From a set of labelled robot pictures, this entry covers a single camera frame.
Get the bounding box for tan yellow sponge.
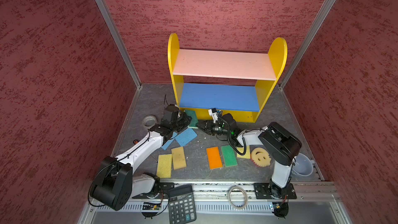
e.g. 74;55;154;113
171;147;187;170

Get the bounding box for clear tape ring front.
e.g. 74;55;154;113
226;185;249;210

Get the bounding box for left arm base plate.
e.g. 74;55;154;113
131;182;175;199

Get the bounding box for bright green sponge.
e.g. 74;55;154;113
221;145;238;168

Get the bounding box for orange sponge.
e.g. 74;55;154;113
206;147;223;170

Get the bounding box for blue sponge far left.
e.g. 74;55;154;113
161;132;178;150

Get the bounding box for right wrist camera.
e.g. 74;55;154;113
208;108;222;121

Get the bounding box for left small circuit board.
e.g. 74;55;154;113
142;202;162;211

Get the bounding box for yellow sponge right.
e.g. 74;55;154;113
236;146;250;159

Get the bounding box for blue sponge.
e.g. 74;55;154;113
161;132;178;150
175;128;198;147

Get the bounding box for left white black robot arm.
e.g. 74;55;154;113
88;104;192;211

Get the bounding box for black desk calculator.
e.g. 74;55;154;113
169;184;197;224

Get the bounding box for yellow smiley face sponge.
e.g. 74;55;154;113
251;147;271;168

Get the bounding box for yellow sponge left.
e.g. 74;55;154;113
156;154;172;178

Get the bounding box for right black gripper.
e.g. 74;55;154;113
195;120;231;136

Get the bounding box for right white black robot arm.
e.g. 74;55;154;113
196;112;302;199

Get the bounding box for clear tape roll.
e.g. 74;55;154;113
142;115;158;129

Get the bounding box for blue sponge centre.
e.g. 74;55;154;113
175;128;198;147

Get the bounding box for yellow pink blue shelf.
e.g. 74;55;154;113
167;33;288;123

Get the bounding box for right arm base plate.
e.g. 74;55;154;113
254;183;297;200

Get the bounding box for dark green scouring sponge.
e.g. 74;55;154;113
184;110;199;129

